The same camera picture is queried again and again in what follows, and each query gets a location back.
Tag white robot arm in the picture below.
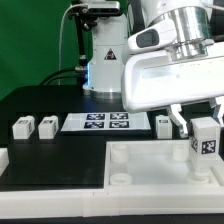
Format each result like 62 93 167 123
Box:
83 0 224 138

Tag white L-shaped obstacle fence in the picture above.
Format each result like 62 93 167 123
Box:
0 163 224 220

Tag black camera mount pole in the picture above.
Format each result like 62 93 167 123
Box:
69 0 97 86

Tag white tag marker plate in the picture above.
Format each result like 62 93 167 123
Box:
62 112 151 132

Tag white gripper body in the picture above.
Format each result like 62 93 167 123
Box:
121 19 224 113

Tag white cable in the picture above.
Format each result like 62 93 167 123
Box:
57 3 84 86

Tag white square tabletop tray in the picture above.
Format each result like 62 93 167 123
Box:
104 140 224 193

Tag white block left edge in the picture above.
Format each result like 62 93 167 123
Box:
0 148 9 176

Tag black cables at base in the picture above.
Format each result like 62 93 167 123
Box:
39 67 88 86

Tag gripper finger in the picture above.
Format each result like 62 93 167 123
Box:
209 97 224 128
167 104 188 138

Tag grey camera on mount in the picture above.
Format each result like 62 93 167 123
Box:
82 0 121 16

